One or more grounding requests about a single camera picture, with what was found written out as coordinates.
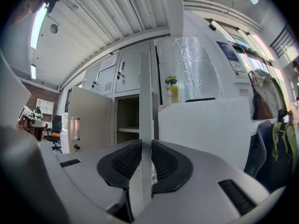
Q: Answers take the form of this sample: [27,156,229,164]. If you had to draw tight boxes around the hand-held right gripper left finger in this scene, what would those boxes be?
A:
[55,139,143,223]

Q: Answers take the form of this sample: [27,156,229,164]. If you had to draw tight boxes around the white shelf unit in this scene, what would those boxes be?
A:
[36,98,55,123]

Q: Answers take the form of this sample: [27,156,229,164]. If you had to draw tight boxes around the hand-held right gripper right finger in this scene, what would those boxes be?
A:
[150,139,271,224]

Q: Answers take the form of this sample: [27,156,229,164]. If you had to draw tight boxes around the white hanging coat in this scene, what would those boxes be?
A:
[252,68,285,116]

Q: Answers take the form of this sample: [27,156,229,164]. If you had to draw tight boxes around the white foam box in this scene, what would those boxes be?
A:
[157,98,253,170]

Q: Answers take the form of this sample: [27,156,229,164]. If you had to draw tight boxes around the grey locker door seen edge-on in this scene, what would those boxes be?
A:
[128,52,154,211]

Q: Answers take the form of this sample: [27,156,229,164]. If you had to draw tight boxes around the blue and white poster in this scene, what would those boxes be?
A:
[215,40,249,79]

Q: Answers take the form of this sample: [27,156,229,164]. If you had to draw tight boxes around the round reddish table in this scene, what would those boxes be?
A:
[22,119,49,142]

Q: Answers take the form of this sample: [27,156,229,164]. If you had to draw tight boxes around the black window railing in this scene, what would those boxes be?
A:
[269,24,297,59]

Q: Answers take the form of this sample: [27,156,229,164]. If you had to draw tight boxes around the clear plastic film sheet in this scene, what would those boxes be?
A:
[155,35,225,103]

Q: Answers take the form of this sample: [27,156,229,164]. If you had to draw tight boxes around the dark blue chair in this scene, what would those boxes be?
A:
[243,119,277,179]

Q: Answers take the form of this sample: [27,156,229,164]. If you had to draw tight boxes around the narrow grey locker door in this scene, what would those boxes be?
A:
[82,63,100,91]

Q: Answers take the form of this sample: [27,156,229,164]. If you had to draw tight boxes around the black office chair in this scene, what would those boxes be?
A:
[44,115,63,154]

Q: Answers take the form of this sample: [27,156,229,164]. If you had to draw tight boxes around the beige locker door with handle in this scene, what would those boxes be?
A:
[67,85,113,154]

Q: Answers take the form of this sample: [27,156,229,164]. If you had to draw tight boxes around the flat black board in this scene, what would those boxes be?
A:
[184,97,216,103]

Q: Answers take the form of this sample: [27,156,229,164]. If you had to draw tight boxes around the clear bottle with green lid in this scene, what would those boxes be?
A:
[165,74,182,105]

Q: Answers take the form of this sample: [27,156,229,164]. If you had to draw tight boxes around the grey locker door with vents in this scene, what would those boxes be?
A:
[114,47,141,94]

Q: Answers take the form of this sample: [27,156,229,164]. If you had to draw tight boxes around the grey locker door with notice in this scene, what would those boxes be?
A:
[95,54,120,96]

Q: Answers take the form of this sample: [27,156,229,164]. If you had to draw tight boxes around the grey metal locker cabinet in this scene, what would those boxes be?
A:
[82,40,159,149]

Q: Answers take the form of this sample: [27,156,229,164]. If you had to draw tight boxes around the long ceiling light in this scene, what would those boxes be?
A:
[29,3,48,50]

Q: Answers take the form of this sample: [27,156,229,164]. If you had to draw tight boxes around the green backpack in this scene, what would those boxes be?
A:
[271,121,299,175]

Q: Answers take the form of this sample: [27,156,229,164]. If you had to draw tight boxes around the brown hanging bag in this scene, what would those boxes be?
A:
[252,87,273,120]

